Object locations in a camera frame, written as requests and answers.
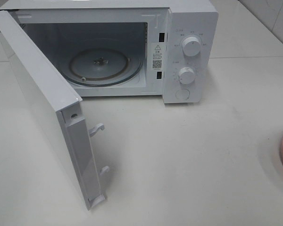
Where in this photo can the round door release button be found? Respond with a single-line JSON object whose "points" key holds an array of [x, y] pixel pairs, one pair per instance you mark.
{"points": [[182, 94]]}

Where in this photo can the white timer knob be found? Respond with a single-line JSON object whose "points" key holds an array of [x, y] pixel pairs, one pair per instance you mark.
{"points": [[186, 75]]}

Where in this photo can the white microwave door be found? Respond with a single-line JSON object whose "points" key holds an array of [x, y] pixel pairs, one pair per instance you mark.
{"points": [[56, 106]]}

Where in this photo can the glass microwave turntable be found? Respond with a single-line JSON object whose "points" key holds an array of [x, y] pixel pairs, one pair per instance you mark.
{"points": [[99, 67]]}

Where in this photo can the white microwave oven body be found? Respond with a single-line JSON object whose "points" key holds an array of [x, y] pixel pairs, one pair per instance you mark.
{"points": [[153, 29]]}

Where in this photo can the upper white power knob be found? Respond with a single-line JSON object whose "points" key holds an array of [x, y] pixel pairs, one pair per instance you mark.
{"points": [[191, 45]]}

